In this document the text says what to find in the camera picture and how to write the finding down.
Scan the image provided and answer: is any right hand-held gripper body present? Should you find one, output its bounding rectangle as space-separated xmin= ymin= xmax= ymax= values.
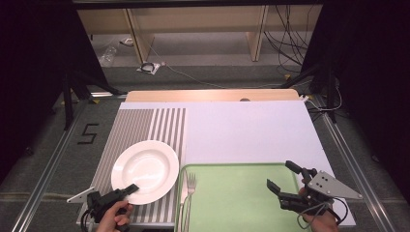
xmin=278 ymin=167 xmax=364 ymax=217

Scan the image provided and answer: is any person's left hand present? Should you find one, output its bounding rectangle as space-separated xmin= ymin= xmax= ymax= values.
xmin=96 ymin=200 xmax=134 ymax=232

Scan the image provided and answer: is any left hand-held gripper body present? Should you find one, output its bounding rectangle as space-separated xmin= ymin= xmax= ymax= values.
xmin=66 ymin=186 xmax=129 ymax=223

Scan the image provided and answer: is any black curtain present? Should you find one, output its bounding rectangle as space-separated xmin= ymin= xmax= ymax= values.
xmin=0 ymin=0 xmax=107 ymax=182
xmin=303 ymin=0 xmax=410 ymax=194

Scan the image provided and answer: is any short white cable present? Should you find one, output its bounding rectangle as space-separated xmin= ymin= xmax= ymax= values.
xmin=301 ymin=86 xmax=342 ymax=113

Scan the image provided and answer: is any metal fork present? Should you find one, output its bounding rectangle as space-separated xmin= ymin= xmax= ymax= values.
xmin=185 ymin=172 xmax=197 ymax=232

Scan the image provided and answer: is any wooden table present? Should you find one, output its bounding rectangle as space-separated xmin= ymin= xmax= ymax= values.
xmin=125 ymin=89 xmax=301 ymax=103

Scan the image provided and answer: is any bundle of black cables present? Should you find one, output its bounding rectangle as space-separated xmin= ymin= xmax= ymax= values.
xmin=263 ymin=4 xmax=312 ymax=73

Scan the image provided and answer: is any white plate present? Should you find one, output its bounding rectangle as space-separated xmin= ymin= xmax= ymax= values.
xmin=110 ymin=139 xmax=180 ymax=206

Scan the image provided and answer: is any white table cover sheet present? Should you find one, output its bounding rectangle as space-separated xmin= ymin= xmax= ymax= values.
xmin=75 ymin=101 xmax=357 ymax=229

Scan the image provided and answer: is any grey striped placemat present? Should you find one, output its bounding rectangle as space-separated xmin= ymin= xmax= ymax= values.
xmin=75 ymin=107 xmax=188 ymax=226

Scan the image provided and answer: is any person's right hand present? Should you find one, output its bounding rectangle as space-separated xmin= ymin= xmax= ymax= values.
xmin=299 ymin=207 xmax=340 ymax=232

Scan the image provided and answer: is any wooden counter cabinet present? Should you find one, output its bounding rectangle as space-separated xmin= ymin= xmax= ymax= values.
xmin=76 ymin=4 xmax=323 ymax=64

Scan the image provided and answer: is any black metal stand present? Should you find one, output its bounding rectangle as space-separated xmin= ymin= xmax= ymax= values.
xmin=61 ymin=69 xmax=127 ymax=131
xmin=279 ymin=61 xmax=339 ymax=124

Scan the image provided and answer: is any aluminium floor rail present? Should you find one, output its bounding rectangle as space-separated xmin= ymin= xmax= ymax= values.
xmin=308 ymin=96 xmax=397 ymax=232
xmin=11 ymin=91 xmax=127 ymax=232

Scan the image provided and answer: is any long white floor cable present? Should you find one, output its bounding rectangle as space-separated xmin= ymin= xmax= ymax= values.
xmin=144 ymin=40 xmax=291 ymax=90

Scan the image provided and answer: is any green tray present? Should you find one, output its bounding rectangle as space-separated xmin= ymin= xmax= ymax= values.
xmin=173 ymin=162 xmax=312 ymax=232

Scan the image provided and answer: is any plastic bag with black cable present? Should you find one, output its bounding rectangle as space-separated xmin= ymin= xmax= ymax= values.
xmin=136 ymin=61 xmax=161 ymax=75

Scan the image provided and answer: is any right hand-held gripper cable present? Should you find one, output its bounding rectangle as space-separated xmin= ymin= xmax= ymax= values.
xmin=296 ymin=196 xmax=350 ymax=227

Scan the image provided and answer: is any clear plastic bottle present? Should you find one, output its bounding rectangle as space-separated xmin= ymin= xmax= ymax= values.
xmin=98 ymin=46 xmax=118 ymax=67

